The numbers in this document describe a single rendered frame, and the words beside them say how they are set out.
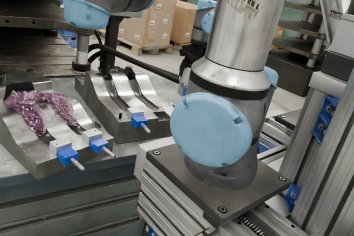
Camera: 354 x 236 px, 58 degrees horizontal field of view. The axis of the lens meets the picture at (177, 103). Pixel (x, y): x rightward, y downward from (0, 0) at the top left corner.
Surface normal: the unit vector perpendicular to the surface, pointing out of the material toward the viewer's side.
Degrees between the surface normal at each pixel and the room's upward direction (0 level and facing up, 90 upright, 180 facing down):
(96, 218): 90
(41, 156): 0
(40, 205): 90
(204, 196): 0
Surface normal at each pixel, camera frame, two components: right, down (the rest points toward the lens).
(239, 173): 0.33, 0.14
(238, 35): -0.24, 0.35
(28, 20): 0.52, 0.43
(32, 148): 0.19, -0.90
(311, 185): -0.75, 0.13
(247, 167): 0.58, 0.14
